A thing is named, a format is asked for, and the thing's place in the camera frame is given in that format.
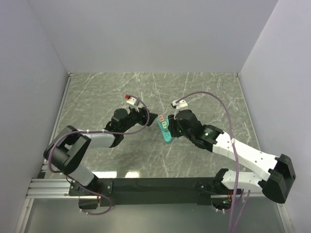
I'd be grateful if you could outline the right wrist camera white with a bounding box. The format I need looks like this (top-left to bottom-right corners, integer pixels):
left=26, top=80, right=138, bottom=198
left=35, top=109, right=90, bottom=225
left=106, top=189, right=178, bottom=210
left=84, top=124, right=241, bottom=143
left=172, top=100, right=188, bottom=118

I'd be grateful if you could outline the teal triangular power strip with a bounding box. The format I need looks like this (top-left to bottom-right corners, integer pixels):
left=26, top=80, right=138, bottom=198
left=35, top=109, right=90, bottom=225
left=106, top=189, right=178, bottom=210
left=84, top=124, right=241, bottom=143
left=157, top=118, right=173, bottom=144

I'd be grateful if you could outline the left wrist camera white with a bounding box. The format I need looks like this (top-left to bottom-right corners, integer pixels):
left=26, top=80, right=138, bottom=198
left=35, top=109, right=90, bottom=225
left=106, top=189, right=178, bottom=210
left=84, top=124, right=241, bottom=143
left=125, top=94, right=139, bottom=111

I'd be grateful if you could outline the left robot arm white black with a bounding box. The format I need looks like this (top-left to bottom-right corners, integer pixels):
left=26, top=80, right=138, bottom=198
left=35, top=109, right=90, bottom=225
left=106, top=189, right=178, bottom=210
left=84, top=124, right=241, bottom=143
left=43, top=107, right=158, bottom=195

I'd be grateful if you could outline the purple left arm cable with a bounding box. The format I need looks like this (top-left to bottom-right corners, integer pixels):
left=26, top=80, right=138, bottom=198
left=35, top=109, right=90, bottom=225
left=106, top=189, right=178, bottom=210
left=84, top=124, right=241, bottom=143
left=47, top=96, right=149, bottom=216

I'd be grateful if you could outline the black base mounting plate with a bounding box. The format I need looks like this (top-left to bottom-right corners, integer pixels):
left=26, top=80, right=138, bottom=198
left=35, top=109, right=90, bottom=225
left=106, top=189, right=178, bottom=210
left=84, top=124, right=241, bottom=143
left=69, top=177, right=243, bottom=207

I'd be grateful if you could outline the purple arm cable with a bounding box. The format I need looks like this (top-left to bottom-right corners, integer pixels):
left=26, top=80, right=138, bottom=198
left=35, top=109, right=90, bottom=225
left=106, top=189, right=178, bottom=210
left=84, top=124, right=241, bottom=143
left=47, top=96, right=149, bottom=216
left=176, top=91, right=251, bottom=233

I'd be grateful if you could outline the aluminium frame rail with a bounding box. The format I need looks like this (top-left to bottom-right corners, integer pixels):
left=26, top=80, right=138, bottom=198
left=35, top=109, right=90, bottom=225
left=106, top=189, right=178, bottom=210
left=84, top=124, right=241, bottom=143
left=14, top=178, right=81, bottom=233

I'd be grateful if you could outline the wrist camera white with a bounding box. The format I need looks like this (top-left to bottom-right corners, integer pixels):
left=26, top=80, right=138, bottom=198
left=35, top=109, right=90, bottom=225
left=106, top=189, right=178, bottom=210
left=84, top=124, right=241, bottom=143
left=172, top=100, right=188, bottom=118
left=125, top=94, right=139, bottom=111

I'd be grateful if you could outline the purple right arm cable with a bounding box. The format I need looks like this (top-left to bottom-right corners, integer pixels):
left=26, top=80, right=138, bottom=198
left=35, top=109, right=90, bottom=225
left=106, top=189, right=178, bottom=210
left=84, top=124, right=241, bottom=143
left=176, top=91, right=251, bottom=233

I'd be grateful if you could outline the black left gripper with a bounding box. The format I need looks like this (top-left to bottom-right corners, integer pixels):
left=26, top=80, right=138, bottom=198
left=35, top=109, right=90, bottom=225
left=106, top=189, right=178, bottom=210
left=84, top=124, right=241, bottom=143
left=121, top=105, right=158, bottom=133

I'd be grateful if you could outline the pink plug adapter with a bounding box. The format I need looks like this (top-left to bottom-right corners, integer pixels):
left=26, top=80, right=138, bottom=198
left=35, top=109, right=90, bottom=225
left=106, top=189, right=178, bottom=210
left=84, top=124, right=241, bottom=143
left=158, top=115, right=165, bottom=122

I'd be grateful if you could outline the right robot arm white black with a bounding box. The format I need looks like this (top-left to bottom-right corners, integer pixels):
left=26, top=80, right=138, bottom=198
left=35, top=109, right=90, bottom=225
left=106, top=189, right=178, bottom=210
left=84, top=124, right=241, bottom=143
left=168, top=110, right=296, bottom=204

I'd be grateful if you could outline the green plug adapter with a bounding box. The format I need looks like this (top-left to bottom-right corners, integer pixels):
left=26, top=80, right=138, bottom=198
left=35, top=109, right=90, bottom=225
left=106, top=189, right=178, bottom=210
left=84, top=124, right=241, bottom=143
left=161, top=121, right=167, bottom=129

